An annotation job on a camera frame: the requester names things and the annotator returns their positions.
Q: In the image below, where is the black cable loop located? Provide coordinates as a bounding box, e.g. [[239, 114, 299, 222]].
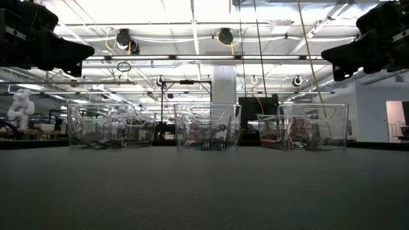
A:
[[116, 61, 132, 73]]

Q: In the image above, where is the black background stand frame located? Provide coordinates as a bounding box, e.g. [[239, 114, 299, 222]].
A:
[[161, 79, 213, 128]]

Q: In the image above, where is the black monitor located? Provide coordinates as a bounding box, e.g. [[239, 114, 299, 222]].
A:
[[238, 96, 279, 121]]

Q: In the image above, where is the clear plastic bin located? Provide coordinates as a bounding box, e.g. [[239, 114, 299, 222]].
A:
[[66, 102, 157, 150], [257, 102, 350, 151], [173, 103, 242, 151]]

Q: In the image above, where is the long ceiling light rail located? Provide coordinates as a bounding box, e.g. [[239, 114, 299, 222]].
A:
[[81, 54, 325, 62]]

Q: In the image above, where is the white pillar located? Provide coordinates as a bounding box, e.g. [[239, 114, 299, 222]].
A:
[[212, 65, 238, 106]]

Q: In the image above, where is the black table frame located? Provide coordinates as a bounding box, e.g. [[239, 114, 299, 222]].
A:
[[0, 138, 409, 151]]

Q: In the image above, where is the black hanging cable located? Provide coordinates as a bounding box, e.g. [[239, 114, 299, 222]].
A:
[[254, 0, 268, 98], [238, 0, 247, 97]]

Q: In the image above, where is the yellow hanging cable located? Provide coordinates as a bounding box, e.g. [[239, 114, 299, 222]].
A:
[[297, 0, 330, 119]]

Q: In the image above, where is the white humanoid robot figure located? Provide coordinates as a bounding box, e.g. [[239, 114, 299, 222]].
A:
[[6, 88, 36, 130]]

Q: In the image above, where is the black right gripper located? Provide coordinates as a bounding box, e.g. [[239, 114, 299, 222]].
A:
[[320, 0, 409, 82]]

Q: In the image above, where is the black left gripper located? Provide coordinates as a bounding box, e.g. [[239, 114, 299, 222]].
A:
[[0, 0, 96, 78]]

